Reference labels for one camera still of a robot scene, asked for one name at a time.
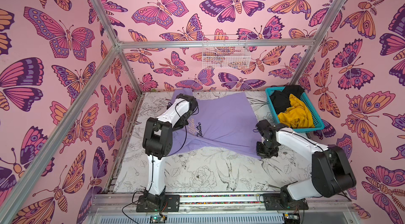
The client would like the lavender purple t-shirt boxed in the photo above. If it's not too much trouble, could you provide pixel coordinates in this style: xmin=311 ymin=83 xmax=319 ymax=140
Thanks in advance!
xmin=170 ymin=92 xmax=262 ymax=159

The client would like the teal plastic laundry basket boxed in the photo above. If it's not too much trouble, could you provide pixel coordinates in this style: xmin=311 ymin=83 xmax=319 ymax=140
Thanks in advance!
xmin=265 ymin=85 xmax=325 ymax=133

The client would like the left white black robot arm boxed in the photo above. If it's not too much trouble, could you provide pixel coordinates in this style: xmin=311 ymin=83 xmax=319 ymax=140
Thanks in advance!
xmin=142 ymin=94 xmax=198 ymax=207

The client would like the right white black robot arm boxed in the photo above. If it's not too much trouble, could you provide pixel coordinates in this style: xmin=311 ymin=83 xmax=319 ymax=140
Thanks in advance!
xmin=256 ymin=120 xmax=356 ymax=202

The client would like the mustard yellow t-shirt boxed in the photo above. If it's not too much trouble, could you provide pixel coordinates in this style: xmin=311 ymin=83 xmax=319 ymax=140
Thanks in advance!
xmin=277 ymin=95 xmax=315 ymax=129

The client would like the black t-shirt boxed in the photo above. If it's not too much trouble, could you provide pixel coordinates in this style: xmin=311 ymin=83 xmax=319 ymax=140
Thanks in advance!
xmin=270 ymin=85 xmax=304 ymax=115

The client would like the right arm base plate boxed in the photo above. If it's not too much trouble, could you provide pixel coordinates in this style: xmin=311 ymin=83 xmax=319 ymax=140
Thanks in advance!
xmin=262 ymin=193 xmax=309 ymax=211

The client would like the white wire wall basket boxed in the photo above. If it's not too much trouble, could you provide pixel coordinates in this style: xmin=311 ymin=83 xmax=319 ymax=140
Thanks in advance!
xmin=201 ymin=38 xmax=251 ymax=70

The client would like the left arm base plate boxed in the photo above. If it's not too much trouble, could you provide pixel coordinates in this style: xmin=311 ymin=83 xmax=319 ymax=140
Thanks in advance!
xmin=136 ymin=194 xmax=180 ymax=213

